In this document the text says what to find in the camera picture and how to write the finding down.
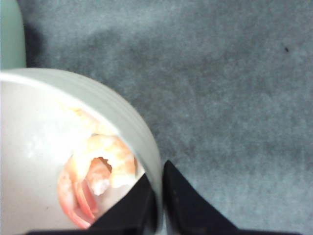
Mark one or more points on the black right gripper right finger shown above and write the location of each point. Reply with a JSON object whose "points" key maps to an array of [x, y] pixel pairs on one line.
{"points": [[186, 211]]}

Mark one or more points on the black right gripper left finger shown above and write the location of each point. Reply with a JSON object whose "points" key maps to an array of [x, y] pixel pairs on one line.
{"points": [[134, 214]]}

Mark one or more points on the pink cooked shrimp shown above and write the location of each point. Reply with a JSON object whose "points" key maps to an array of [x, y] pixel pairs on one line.
{"points": [[101, 162]]}

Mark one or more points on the beige ribbed bowl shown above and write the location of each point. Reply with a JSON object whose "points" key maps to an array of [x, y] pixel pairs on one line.
{"points": [[46, 115]]}

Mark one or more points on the mint green breakfast maker base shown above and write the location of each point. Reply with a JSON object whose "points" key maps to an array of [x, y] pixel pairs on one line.
{"points": [[12, 38]]}

